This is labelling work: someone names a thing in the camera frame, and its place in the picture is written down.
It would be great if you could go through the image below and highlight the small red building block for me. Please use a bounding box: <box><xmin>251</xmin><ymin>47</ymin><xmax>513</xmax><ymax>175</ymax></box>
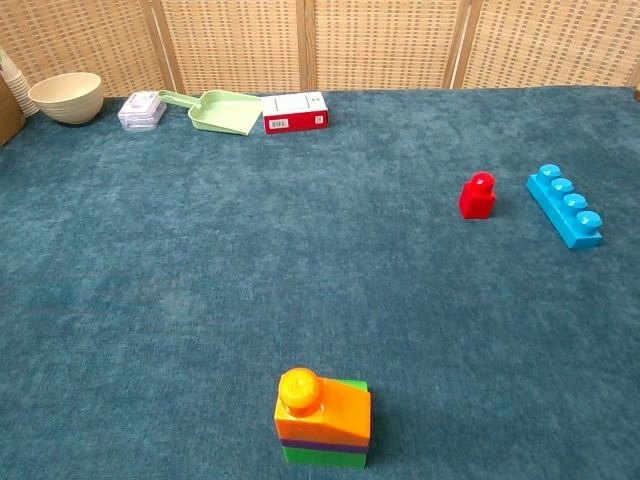
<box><xmin>458</xmin><ymin>171</ymin><xmax>497</xmax><ymax>220</ymax></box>

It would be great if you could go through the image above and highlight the red and white carton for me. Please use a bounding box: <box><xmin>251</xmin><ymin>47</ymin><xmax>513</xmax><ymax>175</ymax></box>
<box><xmin>260</xmin><ymin>91</ymin><xmax>330</xmax><ymax>135</ymax></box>

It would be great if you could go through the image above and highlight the light green plastic dustpan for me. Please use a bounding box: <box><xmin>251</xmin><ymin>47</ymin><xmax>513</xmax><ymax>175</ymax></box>
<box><xmin>157</xmin><ymin>89</ymin><xmax>264</xmax><ymax>137</ymax></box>

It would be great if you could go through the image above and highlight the orange sloped building block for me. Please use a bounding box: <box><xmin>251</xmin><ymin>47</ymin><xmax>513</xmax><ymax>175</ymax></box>
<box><xmin>273</xmin><ymin>367</ymin><xmax>373</xmax><ymax>446</ymax></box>

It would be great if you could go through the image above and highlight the thin purple building block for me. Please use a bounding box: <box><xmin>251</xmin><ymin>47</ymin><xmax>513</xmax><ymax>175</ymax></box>
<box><xmin>279</xmin><ymin>436</ymin><xmax>370</xmax><ymax>456</ymax></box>

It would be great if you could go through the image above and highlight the wicker folding screen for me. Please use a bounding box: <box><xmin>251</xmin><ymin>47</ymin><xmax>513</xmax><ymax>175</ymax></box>
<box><xmin>0</xmin><ymin>0</ymin><xmax>640</xmax><ymax>99</ymax></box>

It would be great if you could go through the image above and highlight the clear plastic lidded box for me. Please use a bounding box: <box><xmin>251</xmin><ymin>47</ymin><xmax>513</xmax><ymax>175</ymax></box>
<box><xmin>117</xmin><ymin>91</ymin><xmax>168</xmax><ymax>133</ymax></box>

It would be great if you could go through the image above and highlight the long blue building block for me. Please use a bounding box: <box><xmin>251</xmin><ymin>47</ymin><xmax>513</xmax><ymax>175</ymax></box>
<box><xmin>525</xmin><ymin>162</ymin><xmax>604</xmax><ymax>251</ymax></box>

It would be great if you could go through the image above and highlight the beige ribbed bowl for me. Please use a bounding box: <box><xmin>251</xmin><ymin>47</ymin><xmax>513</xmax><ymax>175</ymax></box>
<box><xmin>28</xmin><ymin>72</ymin><xmax>106</xmax><ymax>126</ymax></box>

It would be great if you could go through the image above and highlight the brown cardboard box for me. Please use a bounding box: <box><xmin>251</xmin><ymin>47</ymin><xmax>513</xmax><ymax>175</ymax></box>
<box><xmin>0</xmin><ymin>77</ymin><xmax>27</xmax><ymax>148</ymax></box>

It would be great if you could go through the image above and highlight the stack of paper cups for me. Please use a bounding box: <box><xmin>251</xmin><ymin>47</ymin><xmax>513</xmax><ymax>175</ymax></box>
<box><xmin>0</xmin><ymin>47</ymin><xmax>40</xmax><ymax>118</ymax></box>

